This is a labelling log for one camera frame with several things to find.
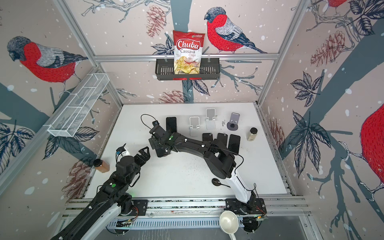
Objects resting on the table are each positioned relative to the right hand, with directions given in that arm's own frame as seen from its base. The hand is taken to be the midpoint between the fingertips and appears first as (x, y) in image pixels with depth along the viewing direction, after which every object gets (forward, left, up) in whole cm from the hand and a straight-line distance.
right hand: (155, 141), depth 89 cm
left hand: (-9, +4, +4) cm, 10 cm away
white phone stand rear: (+22, -34, -3) cm, 40 cm away
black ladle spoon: (-20, -37, -9) cm, 42 cm away
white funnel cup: (-37, -42, -10) cm, 57 cm away
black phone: (+11, -8, +3) cm, 14 cm away
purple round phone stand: (+20, -50, -7) cm, 54 cm away
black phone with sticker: (+10, -31, -9) cm, 34 cm away
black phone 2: (+10, -43, -10) cm, 45 cm away
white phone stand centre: (+15, -23, -1) cm, 27 cm away
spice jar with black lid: (+9, -60, -2) cm, 61 cm away
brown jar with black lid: (-16, +27, 0) cm, 31 cm away
